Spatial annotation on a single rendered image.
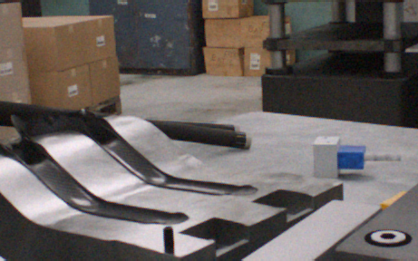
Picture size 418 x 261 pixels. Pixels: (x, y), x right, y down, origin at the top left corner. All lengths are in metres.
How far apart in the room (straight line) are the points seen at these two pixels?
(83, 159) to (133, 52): 7.12
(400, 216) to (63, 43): 5.13
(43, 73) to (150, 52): 2.67
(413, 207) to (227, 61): 7.31
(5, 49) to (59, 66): 0.60
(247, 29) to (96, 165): 6.59
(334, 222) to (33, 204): 0.48
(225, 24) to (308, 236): 7.20
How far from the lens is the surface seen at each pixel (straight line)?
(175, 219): 0.80
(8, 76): 4.89
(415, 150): 1.38
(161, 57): 7.87
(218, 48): 7.65
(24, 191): 0.88
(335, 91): 4.73
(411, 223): 0.31
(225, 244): 0.78
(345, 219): 0.45
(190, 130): 1.38
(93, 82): 5.74
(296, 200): 0.85
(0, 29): 4.85
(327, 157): 1.21
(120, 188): 0.92
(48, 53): 5.37
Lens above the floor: 1.14
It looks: 12 degrees down
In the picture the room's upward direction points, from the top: 3 degrees counter-clockwise
